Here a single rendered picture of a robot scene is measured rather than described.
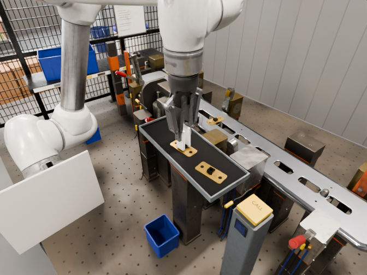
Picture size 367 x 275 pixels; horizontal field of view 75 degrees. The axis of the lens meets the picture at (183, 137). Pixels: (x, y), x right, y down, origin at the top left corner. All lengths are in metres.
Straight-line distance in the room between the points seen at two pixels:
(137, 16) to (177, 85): 1.36
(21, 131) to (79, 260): 0.55
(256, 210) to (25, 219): 0.82
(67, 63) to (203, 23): 0.69
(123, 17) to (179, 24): 1.36
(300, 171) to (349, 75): 1.90
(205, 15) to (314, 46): 2.34
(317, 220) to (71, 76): 1.00
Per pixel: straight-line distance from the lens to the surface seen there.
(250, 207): 0.60
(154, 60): 1.67
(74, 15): 1.02
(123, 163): 1.37
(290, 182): 0.92
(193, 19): 0.51
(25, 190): 1.00
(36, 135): 1.15
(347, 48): 2.73
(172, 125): 0.62
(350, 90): 2.82
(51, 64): 1.60
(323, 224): 0.77
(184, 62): 0.54
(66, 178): 1.03
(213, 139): 0.89
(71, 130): 1.20
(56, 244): 1.17
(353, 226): 0.89
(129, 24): 1.88
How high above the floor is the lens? 1.63
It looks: 38 degrees down
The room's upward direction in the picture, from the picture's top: straight up
